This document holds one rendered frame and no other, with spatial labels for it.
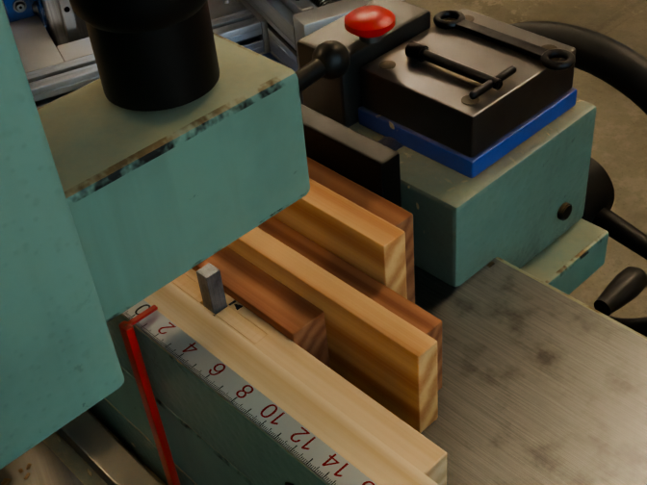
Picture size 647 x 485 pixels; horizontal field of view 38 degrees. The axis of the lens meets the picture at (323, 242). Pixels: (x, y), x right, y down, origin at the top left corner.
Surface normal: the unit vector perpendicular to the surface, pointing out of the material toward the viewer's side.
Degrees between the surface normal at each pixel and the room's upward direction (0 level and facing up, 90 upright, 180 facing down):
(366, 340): 90
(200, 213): 90
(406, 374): 90
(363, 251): 90
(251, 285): 0
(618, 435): 0
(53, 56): 0
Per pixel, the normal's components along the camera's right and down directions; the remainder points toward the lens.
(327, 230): -0.72, 0.49
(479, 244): 0.69, 0.42
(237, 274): -0.08, -0.76
